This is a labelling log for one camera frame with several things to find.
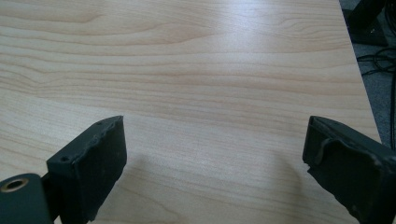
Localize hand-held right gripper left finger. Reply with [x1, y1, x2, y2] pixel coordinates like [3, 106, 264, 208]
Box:
[41, 115, 128, 224]

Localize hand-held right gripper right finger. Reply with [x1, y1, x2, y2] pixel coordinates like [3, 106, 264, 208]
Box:
[302, 116, 396, 224]

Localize black stand base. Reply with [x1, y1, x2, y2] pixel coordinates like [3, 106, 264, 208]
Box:
[341, 0, 390, 48]

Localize black cable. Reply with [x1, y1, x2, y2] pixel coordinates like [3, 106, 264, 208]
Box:
[356, 46, 396, 150]

